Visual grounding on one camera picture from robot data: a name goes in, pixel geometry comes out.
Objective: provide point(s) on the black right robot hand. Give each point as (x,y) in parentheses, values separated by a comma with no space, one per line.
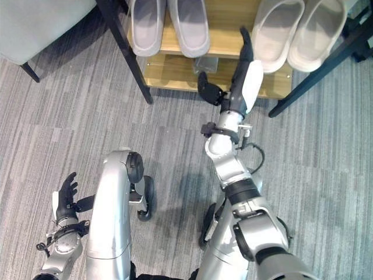
(251,78)

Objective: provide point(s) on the grey upholstered chair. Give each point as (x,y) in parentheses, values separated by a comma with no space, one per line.
(38,29)

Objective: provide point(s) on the black furniture leg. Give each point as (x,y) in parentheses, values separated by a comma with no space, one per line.
(362,55)

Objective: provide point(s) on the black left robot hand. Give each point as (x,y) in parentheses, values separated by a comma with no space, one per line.
(66,201)

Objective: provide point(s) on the cream slipper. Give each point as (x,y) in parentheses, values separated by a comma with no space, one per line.
(316,38)
(274,38)

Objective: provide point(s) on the silver right robot leg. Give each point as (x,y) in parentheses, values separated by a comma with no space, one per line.
(217,248)

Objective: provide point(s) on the silver left robot leg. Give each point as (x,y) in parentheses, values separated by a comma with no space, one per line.
(112,210)

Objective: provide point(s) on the clear plastic bracket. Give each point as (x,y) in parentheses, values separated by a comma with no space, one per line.
(206,64)

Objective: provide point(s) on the grey slipper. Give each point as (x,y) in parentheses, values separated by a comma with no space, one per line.
(190,29)
(145,29)

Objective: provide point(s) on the silver robot leg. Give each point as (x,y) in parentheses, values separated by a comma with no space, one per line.
(217,248)
(112,210)

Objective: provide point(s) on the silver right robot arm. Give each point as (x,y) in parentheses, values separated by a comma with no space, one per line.
(242,186)

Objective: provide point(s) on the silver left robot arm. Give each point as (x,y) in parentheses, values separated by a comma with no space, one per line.
(62,248)

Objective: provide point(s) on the wooden black-framed shoe rack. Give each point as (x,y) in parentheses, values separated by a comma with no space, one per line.
(221,43)

